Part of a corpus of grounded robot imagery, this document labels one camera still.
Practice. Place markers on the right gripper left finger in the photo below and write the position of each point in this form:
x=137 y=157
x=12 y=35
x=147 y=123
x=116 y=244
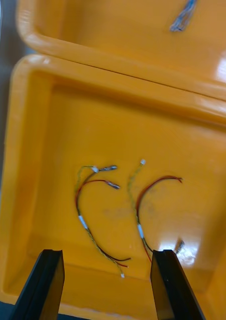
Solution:
x=42 y=287

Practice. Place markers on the yellow-orange plastic bin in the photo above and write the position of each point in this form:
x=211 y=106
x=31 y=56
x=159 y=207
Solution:
x=105 y=30
x=117 y=140

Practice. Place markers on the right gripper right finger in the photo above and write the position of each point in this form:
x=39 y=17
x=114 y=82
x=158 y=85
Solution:
x=170 y=287

